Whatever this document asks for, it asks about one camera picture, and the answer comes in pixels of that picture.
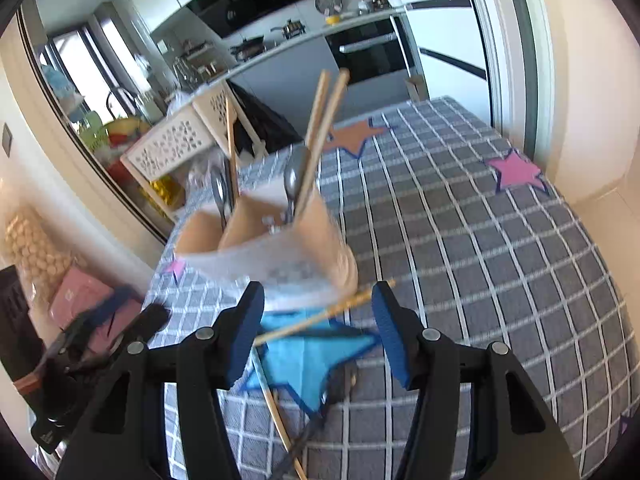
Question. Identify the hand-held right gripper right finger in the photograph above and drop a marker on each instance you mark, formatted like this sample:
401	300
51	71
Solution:
392	340

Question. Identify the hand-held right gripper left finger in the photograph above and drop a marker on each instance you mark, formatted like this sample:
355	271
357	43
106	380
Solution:
247	340

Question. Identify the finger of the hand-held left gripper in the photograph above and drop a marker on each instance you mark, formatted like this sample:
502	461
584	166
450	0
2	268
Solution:
116	302
147	322

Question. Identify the wooden chopstick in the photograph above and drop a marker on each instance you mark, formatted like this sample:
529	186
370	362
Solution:
231	145
310	318
317	110
325	130
281	425

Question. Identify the white plastic utensil holder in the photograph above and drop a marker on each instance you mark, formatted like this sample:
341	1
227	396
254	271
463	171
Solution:
280	255

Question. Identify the dark metal utensil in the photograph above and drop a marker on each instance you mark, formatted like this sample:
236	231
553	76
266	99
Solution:
305	440

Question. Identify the stainless steel spoon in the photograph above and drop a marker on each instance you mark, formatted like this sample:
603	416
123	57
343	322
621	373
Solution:
294	177
219	192

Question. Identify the black plastic crate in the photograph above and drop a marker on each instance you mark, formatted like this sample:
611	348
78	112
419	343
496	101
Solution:
12	305

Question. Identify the bag of puffed snacks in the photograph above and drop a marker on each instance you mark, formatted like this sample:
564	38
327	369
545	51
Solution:
30	255

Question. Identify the grey checked tablecloth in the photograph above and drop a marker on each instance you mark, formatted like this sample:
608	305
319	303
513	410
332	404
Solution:
450	260

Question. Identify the gold foil bundle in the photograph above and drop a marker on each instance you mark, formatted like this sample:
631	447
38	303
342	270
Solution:
165	190

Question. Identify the white plastic trolley rack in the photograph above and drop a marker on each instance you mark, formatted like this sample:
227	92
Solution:
165	145

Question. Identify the curved kitchen faucet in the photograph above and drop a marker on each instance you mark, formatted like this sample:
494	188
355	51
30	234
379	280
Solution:
117	94

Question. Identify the countertop dish rack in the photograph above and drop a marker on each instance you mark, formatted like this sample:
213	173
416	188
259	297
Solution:
197	65

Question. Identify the grey kitchen counter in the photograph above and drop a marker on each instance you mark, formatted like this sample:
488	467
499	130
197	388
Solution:
280	80

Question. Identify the black built-in oven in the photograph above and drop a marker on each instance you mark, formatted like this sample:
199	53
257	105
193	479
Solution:
370	55

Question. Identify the black wok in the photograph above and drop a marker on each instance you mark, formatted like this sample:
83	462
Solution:
249	46

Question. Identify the small cooking pot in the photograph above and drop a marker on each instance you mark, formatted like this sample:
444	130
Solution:
292	29

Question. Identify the white refrigerator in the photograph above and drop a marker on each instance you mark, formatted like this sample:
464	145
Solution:
445	30

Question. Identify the black range hood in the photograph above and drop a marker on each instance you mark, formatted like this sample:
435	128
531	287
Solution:
250	0

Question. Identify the round metal strainer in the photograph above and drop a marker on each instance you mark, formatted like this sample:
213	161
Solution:
328	4

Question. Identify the grey wall switch panel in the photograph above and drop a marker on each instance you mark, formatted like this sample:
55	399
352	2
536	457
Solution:
7	139

